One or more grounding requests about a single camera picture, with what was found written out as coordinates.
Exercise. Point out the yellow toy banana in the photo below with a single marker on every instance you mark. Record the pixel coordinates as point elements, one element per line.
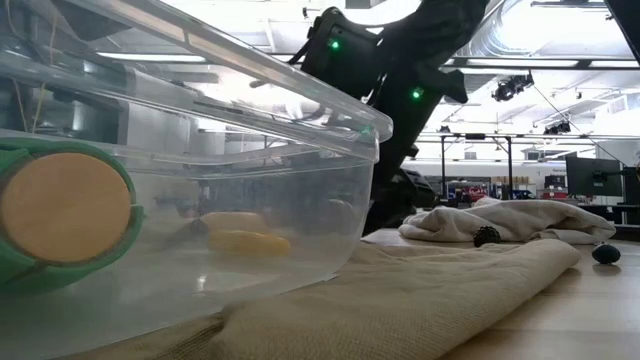
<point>232,221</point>

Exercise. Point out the beige cloth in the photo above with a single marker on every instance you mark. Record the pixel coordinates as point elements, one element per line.
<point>400,300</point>

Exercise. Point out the green toy cucumber half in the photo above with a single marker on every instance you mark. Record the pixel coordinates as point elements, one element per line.
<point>65,207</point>

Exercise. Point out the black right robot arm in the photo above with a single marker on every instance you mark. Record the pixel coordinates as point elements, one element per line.
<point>345,55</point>

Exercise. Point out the toy blueberry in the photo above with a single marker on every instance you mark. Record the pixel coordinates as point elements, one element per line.
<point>606,255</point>

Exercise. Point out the black metal gantry frame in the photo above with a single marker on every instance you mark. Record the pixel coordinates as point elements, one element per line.
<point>443,170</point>

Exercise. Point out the toy blackberry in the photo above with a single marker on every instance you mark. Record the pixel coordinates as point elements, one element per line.
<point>486,237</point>

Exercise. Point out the yellow toy corn cob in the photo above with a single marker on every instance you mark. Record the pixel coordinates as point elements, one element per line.
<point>250,243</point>

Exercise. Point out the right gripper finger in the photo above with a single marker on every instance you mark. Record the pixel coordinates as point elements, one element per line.
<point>382,222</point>

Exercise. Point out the white checked dish towel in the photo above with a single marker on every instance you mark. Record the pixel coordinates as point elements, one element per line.
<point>525,220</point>

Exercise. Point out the black spotlight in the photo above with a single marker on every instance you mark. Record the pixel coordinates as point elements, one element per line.
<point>557,128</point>

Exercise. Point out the clear plastic tupperware container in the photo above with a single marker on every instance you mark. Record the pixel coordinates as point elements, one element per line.
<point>150,300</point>

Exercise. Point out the black beam with light strips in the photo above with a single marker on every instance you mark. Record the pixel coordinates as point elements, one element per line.
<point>525,63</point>

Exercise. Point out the black hanging camera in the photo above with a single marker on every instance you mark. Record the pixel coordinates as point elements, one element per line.
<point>510,89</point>

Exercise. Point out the black computer monitor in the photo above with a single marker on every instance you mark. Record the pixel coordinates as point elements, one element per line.
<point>632,185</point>
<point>595,177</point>

